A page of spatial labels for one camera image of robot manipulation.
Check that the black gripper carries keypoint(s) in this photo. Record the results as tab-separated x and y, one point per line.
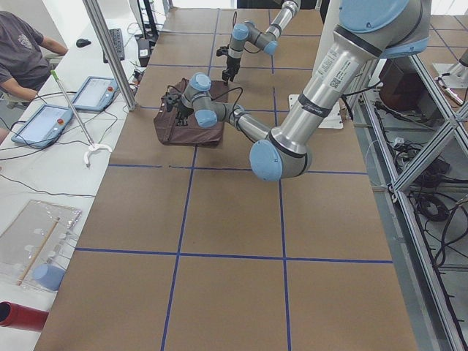
181	112
230	61

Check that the dark brown t-shirt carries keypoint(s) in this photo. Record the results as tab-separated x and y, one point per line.
170	134

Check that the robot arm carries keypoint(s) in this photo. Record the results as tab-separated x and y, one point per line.
266	41
366	30

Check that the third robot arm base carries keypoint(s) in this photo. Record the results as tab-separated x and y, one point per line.
453	69

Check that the far teach pendant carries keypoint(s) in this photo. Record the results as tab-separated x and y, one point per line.
95	94

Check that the teach pendant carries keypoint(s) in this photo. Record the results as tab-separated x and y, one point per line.
44	127
95	94

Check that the black keyboard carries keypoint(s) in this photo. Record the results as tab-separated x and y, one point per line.
117	40

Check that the black computer mouse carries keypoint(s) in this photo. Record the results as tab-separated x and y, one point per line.
81	43

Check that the near teach pendant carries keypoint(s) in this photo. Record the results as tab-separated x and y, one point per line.
44	127

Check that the seated person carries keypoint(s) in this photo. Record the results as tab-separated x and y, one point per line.
24	69

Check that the clear plastic bag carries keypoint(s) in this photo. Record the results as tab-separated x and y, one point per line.
42	233

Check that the blue plastic cup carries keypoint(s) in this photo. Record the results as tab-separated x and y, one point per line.
48	276

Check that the red cylinder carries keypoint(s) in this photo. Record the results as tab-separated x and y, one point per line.
22	317

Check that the aluminium camera post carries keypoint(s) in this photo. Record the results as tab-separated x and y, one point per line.
102	32

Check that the aluminium frame rack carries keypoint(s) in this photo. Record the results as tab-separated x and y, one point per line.
417	158

